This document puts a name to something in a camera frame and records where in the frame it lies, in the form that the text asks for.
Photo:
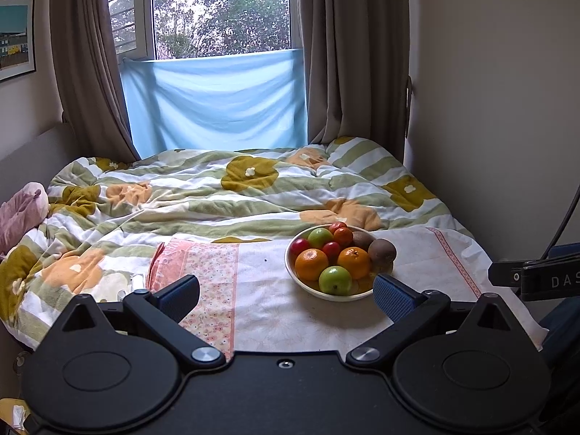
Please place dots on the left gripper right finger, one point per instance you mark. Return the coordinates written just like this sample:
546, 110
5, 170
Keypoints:
412, 315

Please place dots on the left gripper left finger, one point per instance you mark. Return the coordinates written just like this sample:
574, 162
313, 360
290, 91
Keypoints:
157, 316

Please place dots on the brown kiwi front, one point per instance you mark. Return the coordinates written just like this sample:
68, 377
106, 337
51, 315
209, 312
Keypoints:
382, 252

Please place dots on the brown kiwi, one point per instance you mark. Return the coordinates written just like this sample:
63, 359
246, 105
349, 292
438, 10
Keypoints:
362, 239
382, 252

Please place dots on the large orange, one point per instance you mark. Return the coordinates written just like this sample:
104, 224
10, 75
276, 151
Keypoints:
356, 261

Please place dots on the green apple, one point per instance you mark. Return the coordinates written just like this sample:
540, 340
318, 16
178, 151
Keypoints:
319, 237
335, 280

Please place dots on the brown kiwi back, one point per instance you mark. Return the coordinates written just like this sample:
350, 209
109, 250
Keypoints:
362, 239

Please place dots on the red cherry tomato front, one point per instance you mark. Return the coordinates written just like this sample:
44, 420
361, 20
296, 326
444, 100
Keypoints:
332, 251

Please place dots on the red cherry tomato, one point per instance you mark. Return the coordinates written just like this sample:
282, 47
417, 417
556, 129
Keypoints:
298, 246
332, 251

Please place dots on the medium orange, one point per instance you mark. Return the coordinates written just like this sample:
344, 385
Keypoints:
310, 263

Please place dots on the red cherry tomato back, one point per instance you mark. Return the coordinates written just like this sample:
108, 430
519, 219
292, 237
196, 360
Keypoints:
298, 246

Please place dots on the white pink patterned cloth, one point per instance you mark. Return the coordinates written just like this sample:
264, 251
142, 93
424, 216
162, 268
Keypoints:
249, 302

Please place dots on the cream ceramic bowl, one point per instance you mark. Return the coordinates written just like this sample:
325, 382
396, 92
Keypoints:
360, 288

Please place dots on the green striped floral duvet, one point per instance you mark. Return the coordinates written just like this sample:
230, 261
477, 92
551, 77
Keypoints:
107, 220

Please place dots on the cardboard box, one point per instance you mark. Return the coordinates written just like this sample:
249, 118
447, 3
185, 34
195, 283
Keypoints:
13, 413

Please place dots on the grey headboard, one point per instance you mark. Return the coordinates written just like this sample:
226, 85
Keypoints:
39, 160

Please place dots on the light blue window cloth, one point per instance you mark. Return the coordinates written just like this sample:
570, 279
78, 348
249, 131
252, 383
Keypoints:
234, 102

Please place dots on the brown left curtain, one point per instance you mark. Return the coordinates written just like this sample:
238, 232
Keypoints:
88, 78

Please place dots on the brown curtain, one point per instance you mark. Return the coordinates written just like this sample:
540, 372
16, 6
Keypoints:
88, 78
356, 56

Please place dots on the brown right curtain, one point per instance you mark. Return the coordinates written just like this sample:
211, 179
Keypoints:
356, 56

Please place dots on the framed wall picture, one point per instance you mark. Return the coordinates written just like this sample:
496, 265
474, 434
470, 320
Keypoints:
17, 55

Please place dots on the window frame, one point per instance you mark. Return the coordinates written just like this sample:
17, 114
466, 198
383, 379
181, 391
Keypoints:
184, 29

